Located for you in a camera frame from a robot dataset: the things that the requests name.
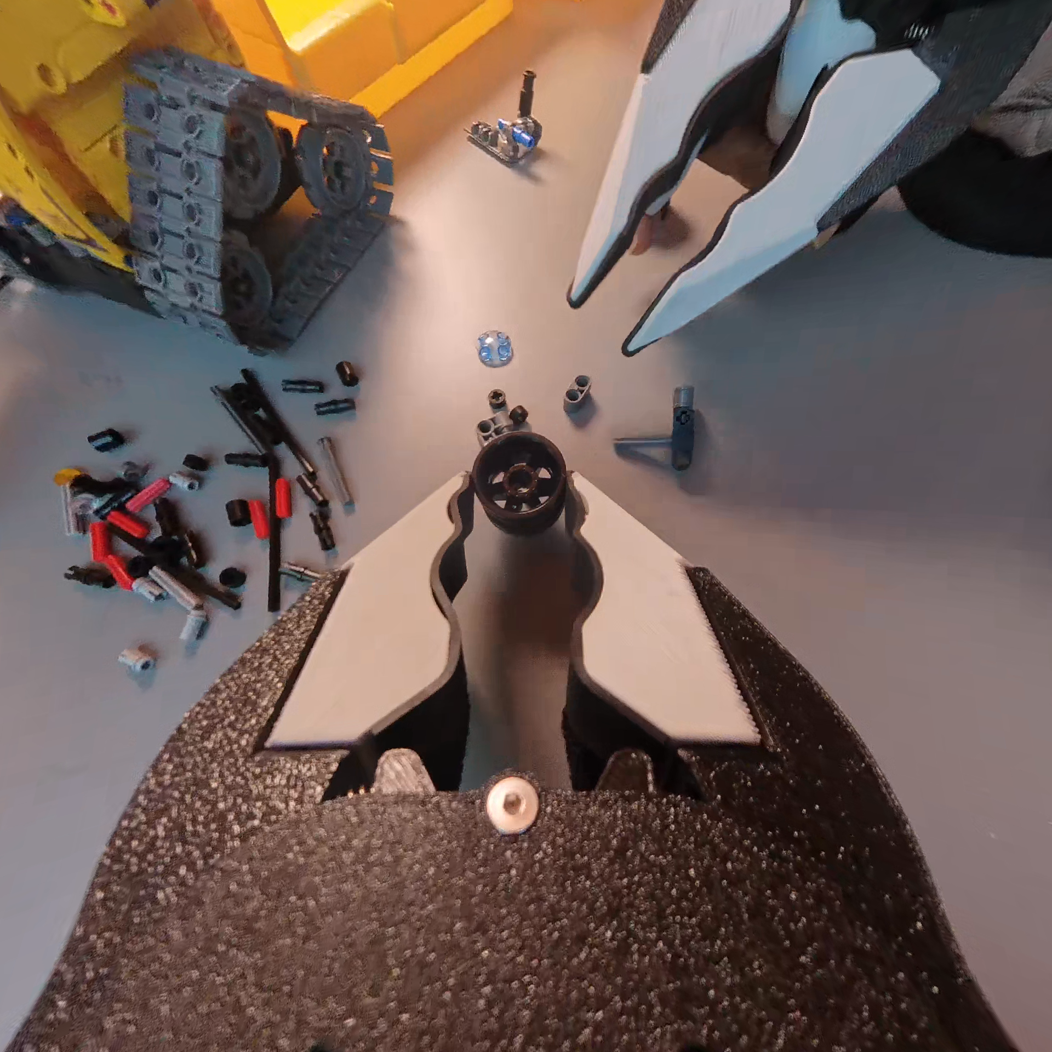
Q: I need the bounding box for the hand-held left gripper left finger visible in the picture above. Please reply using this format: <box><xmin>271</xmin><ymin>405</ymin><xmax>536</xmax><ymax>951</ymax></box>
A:
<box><xmin>264</xmin><ymin>477</ymin><xmax>478</xmax><ymax>793</ymax></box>

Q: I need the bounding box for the grey axle assembly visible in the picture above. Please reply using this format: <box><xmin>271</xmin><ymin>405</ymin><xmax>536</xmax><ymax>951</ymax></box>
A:
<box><xmin>466</xmin><ymin>70</ymin><xmax>545</xmax><ymax>169</ymax></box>

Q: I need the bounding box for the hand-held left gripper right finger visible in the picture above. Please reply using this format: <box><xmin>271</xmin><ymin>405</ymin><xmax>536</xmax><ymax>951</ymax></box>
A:
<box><xmin>566</xmin><ymin>477</ymin><xmax>767</xmax><ymax>790</ymax></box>

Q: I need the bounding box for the black toy wheel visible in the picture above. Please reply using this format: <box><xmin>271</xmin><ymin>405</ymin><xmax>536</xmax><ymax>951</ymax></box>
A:
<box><xmin>474</xmin><ymin>433</ymin><xmax>571</xmax><ymax>537</ymax></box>

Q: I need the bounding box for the grey short axle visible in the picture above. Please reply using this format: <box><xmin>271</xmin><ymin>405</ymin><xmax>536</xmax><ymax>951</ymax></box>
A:
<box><xmin>319</xmin><ymin>436</ymin><xmax>356</xmax><ymax>507</ymax></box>

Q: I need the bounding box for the yellow tracked toy robot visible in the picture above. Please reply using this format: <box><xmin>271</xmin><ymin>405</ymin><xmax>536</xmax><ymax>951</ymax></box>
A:
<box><xmin>1</xmin><ymin>1</ymin><xmax>396</xmax><ymax>355</ymax></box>

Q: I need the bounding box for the yellow parts tray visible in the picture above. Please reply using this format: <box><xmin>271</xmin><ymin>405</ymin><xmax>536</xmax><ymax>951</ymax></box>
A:
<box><xmin>206</xmin><ymin>1</ymin><xmax>516</xmax><ymax>119</ymax></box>

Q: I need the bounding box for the dark beam with axle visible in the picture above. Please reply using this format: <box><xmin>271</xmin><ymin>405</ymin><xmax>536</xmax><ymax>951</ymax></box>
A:
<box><xmin>614</xmin><ymin>387</ymin><xmax>698</xmax><ymax>473</ymax></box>

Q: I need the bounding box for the black long axle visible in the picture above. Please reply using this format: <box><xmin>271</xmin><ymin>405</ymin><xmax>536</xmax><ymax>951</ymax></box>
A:
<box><xmin>211</xmin><ymin>370</ymin><xmax>330</xmax><ymax>511</ymax></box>
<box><xmin>264</xmin><ymin>453</ymin><xmax>284</xmax><ymax>613</ymax></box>

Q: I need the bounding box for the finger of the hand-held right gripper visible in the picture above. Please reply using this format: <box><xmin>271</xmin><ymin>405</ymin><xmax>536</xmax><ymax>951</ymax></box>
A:
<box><xmin>568</xmin><ymin>1</ymin><xmax>795</xmax><ymax>310</ymax></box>
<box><xmin>622</xmin><ymin>47</ymin><xmax>945</xmax><ymax>358</ymax></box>

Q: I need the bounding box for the pile of small pins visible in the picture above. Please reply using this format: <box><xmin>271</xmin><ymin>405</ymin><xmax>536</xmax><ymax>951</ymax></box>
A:
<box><xmin>55</xmin><ymin>425</ymin><xmax>264</xmax><ymax>675</ymax></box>

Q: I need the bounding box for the person's right forearm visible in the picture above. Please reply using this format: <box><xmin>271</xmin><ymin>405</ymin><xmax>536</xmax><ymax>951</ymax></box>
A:
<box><xmin>970</xmin><ymin>79</ymin><xmax>1052</xmax><ymax>162</ymax></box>

